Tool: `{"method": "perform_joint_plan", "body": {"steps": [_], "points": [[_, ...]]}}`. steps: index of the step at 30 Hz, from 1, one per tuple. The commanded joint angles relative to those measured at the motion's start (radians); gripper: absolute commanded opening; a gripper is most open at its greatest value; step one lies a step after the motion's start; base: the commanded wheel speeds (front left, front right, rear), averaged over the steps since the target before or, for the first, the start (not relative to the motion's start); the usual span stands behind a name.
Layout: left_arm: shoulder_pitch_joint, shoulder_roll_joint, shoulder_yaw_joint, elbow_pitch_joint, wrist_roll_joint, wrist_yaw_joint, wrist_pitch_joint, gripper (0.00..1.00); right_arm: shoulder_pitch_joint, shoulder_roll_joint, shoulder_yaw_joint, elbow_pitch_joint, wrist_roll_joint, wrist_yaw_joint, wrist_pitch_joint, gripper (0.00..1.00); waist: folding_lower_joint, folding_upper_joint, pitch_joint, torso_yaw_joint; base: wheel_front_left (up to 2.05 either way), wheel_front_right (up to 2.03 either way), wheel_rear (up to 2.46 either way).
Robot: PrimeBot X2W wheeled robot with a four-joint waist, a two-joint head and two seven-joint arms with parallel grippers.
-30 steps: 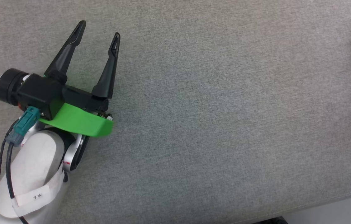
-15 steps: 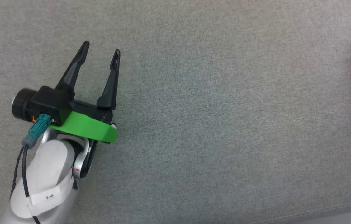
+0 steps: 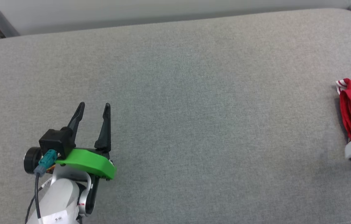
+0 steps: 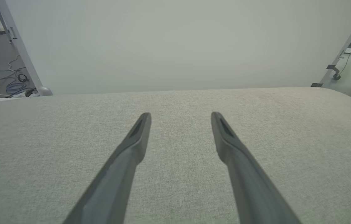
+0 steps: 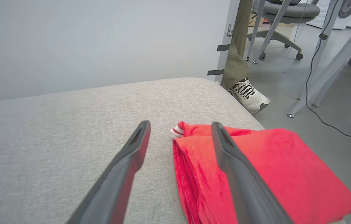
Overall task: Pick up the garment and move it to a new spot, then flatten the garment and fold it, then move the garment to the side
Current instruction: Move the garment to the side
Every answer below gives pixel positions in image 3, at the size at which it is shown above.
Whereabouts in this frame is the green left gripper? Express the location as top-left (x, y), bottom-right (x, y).
top-left (55, 102), bottom-right (117, 180)

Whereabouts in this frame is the white paper tag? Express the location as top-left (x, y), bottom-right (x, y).
top-left (42, 210), bottom-right (69, 224)

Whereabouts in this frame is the grey metal pole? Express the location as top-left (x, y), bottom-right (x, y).
top-left (0, 6), bottom-right (21, 38)

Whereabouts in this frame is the teal left camera connector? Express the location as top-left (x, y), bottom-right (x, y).
top-left (33, 149), bottom-right (58, 175)

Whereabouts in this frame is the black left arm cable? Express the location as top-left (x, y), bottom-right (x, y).
top-left (25, 173), bottom-right (44, 224)

